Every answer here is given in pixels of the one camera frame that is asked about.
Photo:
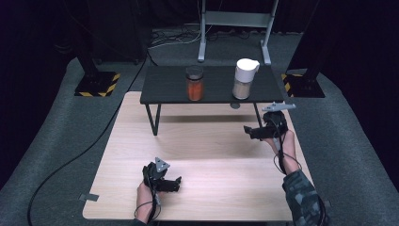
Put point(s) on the orange spice jar black lid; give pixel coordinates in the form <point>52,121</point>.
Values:
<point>194,84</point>

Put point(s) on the person's right hand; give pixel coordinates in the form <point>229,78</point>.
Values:
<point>288,142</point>

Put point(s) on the grey metal stand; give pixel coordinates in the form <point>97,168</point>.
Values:
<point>235,19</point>

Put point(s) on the black stand striped base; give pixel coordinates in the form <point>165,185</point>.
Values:
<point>306,84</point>
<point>97,83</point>

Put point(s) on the grey round table grommet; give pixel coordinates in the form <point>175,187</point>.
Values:
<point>234,105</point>

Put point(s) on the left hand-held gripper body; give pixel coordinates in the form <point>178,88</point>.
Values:
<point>155,175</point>

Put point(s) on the beige spice jar white lid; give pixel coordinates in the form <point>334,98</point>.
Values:
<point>245,78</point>

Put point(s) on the person's left hand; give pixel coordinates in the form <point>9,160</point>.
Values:
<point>145,193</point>

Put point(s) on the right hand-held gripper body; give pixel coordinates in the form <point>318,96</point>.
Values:
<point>276,121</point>

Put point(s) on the black raised shelf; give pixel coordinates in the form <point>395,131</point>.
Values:
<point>166,84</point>

